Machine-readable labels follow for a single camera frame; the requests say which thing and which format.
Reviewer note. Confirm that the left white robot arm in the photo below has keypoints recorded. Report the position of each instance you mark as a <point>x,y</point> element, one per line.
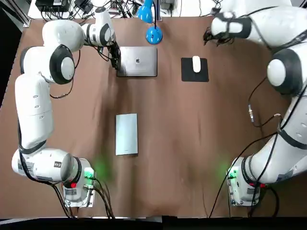
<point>33,107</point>

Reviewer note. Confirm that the black mouse pad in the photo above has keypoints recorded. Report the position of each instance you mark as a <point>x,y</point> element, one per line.
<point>189,74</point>

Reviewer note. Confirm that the grey power supply box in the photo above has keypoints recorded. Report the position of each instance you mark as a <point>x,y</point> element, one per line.
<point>168,4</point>

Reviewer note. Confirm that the black power adapter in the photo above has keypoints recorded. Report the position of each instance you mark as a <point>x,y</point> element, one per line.
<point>84,6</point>

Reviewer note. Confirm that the black dock box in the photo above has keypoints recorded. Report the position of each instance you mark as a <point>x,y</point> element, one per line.
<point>52,4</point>

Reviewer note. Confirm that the silver laptop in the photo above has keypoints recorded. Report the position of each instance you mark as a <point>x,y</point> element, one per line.
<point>141,62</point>

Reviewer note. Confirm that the blue desk lamp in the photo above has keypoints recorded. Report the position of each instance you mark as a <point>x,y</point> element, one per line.
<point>153,36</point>

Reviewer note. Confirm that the aluminium table frame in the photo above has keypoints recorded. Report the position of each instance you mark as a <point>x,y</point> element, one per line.
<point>27,16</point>

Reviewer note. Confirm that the aluminium camera post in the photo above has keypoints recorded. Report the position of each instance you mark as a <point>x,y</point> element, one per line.
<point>159,9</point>

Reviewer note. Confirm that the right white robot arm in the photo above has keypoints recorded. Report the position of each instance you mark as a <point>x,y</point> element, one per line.
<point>275,24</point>

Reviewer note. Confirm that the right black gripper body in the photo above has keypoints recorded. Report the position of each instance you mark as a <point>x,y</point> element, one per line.
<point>220,40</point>

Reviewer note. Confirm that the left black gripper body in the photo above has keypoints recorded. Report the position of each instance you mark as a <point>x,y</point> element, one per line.
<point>114,49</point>

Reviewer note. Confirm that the white flat book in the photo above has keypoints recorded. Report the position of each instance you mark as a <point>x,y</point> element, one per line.
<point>127,134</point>

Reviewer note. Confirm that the white computer mouse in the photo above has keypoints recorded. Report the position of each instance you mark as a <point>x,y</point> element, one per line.
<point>196,64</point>

